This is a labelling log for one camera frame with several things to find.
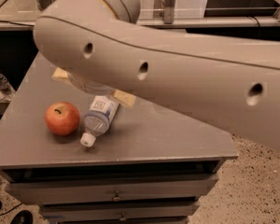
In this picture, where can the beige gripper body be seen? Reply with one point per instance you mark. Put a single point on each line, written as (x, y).
(90, 87)

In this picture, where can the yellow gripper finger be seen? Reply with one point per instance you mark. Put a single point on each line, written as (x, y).
(60, 75)
(126, 99)

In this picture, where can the clear plastic water bottle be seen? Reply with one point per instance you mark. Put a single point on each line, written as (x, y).
(98, 119)

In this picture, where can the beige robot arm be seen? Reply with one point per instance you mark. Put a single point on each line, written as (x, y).
(230, 83)

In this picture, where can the red apple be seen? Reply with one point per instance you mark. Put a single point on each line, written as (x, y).
(62, 118)

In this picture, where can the small background water bottle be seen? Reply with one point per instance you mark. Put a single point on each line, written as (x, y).
(5, 86)

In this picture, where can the grey drawer cabinet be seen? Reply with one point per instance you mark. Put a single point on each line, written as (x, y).
(144, 141)

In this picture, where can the upper grey drawer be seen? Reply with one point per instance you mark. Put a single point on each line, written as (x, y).
(113, 189)

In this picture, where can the grey drawer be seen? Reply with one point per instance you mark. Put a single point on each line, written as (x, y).
(118, 211)
(113, 189)

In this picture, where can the lower grey drawer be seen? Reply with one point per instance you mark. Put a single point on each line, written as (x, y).
(118, 211)

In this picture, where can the metal railing post right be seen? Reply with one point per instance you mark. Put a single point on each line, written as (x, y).
(164, 9)

